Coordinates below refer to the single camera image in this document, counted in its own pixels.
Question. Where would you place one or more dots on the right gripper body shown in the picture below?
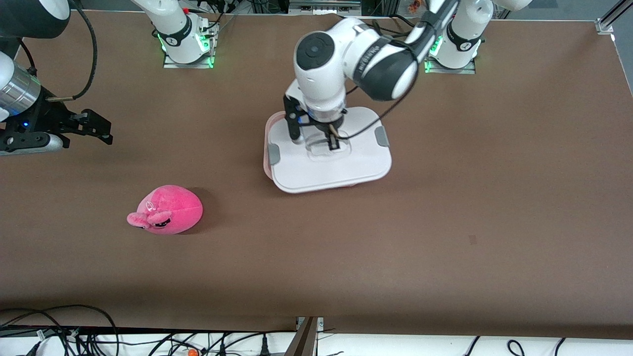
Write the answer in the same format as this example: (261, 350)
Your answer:
(45, 118)

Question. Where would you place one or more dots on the white box lid grey clips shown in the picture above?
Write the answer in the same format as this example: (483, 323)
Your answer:
(336, 170)

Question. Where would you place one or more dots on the pink plush toy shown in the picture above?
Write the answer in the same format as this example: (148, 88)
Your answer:
(178, 207)

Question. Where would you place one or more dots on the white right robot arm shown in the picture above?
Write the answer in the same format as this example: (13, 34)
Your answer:
(175, 29)

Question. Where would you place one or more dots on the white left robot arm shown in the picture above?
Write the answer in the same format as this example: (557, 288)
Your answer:
(321, 74)

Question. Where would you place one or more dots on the pink plastic box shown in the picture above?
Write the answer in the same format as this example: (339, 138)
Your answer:
(267, 131)

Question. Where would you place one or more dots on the grey device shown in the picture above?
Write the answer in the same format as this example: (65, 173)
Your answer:
(324, 6)

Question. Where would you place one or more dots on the brown table cover sheet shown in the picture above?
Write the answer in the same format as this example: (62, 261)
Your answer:
(346, 272)

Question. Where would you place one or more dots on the black left camera bracket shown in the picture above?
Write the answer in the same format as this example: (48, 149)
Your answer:
(292, 118)

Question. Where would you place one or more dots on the black camera bracket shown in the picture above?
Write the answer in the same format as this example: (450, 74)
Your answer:
(292, 118)
(27, 141)

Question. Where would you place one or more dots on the black right camera bracket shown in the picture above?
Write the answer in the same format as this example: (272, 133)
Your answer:
(27, 141)

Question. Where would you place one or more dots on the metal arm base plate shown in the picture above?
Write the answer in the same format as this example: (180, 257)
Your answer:
(450, 70)
(188, 65)

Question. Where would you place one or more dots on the aluminium post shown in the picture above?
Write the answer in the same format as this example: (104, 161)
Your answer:
(304, 341)

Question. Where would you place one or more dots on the aluminium frame profile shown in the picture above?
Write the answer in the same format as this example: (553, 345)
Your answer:
(606, 23)

